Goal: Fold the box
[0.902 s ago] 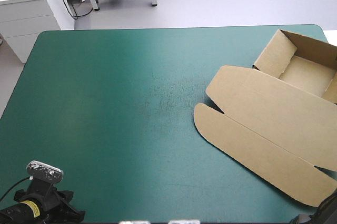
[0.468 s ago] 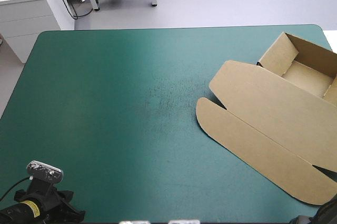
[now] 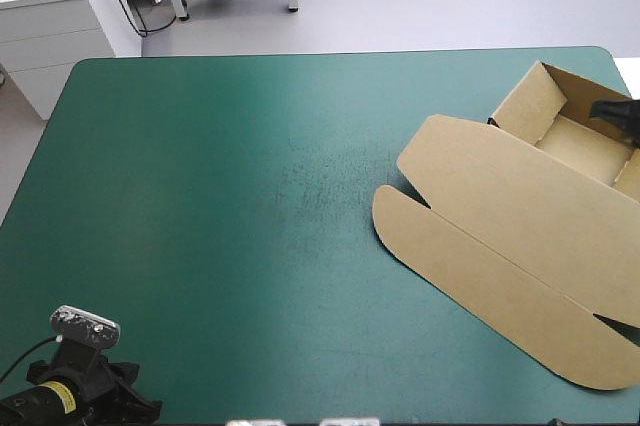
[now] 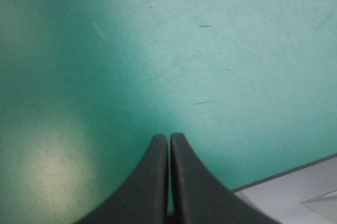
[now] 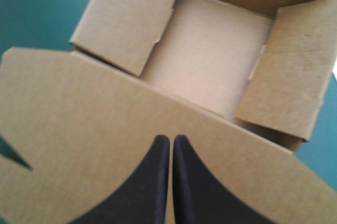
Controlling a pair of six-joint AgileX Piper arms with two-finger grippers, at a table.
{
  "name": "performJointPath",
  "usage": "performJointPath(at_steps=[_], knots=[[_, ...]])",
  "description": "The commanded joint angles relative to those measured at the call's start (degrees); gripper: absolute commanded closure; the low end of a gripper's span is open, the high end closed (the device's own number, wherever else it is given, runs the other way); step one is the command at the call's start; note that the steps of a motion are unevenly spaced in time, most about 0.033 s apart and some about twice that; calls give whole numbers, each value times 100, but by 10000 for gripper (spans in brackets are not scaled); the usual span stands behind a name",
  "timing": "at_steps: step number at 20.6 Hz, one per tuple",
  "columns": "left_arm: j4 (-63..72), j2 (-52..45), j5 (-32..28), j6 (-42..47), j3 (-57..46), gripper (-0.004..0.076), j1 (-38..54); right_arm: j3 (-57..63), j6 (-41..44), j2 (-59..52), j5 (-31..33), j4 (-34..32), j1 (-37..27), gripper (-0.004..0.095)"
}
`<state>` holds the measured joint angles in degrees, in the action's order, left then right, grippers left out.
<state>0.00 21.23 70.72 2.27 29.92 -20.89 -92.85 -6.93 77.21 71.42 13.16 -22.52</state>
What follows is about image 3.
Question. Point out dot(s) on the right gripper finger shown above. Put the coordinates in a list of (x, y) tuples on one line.
[(620, 113)]

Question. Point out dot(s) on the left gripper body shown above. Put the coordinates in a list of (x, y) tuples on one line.
[(95, 381)]

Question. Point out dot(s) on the brown cardboard box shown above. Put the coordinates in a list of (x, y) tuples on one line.
[(505, 226)]

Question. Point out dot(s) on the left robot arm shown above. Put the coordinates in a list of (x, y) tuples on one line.
[(35, 403)]

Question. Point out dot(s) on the white cabinet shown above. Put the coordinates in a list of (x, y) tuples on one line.
[(55, 31)]

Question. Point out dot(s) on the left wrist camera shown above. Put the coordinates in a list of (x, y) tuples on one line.
[(85, 326)]

